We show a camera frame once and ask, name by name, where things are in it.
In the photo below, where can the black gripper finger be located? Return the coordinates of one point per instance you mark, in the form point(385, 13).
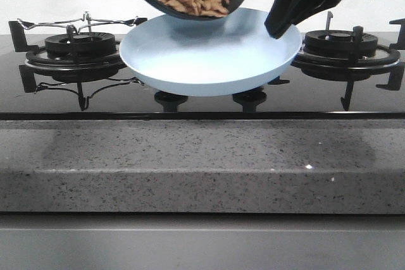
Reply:
point(285, 13)

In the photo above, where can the light blue plate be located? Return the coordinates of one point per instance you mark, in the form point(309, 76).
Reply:
point(208, 58)

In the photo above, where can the right black gas burner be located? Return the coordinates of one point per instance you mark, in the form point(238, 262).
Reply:
point(338, 43)

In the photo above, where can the black gas burner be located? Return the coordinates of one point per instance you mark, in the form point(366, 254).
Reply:
point(338, 43)
point(91, 45)

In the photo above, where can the right black pan support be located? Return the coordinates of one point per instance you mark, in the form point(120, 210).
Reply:
point(345, 61)

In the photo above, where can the black pan support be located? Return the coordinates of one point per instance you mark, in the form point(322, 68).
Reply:
point(76, 64)
point(345, 61)

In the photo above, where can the black glass gas hob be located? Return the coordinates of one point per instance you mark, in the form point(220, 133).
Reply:
point(27, 94)

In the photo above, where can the left black pan support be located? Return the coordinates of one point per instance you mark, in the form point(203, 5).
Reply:
point(76, 64)

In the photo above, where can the left black gas burner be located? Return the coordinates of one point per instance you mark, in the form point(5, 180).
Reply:
point(91, 45)

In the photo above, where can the grey cabinet front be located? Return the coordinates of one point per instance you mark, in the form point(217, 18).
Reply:
point(37, 241)

